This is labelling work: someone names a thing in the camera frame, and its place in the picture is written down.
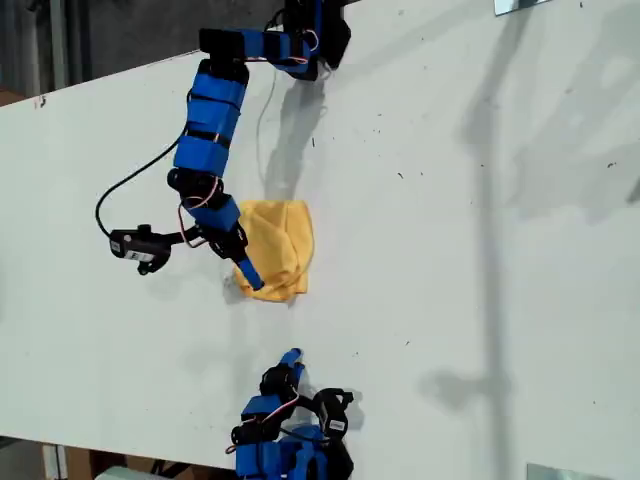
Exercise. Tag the brown cardboard box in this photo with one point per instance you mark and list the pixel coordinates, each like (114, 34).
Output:
(10, 97)

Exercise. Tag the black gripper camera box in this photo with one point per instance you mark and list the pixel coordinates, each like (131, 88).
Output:
(334, 412)
(140, 247)

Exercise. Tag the black camera stalk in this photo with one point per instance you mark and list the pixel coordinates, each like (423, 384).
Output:
(182, 237)

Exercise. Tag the black table clamp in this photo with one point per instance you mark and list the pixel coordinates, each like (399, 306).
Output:
(340, 40)

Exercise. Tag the yellow square microfiber towel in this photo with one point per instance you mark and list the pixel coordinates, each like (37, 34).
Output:
(285, 235)

